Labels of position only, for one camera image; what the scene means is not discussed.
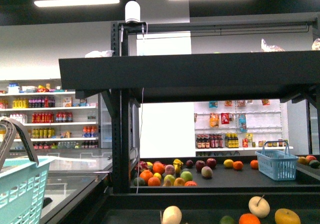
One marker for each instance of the teal plastic shopping basket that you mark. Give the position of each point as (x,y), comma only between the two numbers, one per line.
(23,180)

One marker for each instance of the white snack shelf right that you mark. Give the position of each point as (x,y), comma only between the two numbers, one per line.
(239,127)

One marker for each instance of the black metal display shelf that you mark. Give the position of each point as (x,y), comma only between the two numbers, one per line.
(125,81)

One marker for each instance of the white drinks shelf left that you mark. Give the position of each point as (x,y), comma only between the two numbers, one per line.
(53,116)

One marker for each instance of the glass freezer chest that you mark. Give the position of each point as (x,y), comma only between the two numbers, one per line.
(73,174)

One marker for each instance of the pale white pear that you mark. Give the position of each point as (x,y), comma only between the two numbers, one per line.
(172,215)

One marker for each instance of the green lime front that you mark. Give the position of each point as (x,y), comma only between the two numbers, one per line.
(227,220)

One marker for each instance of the blue plastic basket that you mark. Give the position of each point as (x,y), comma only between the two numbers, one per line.
(275,164)

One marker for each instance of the white apple with stem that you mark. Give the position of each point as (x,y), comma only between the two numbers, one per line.
(259,206)

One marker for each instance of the orange front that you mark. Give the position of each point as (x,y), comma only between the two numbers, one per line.
(249,218)

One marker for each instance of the yellow pear front right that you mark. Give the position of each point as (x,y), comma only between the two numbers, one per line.
(286,216)

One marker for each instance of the white dome camera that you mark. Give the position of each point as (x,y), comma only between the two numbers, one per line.
(132,12)

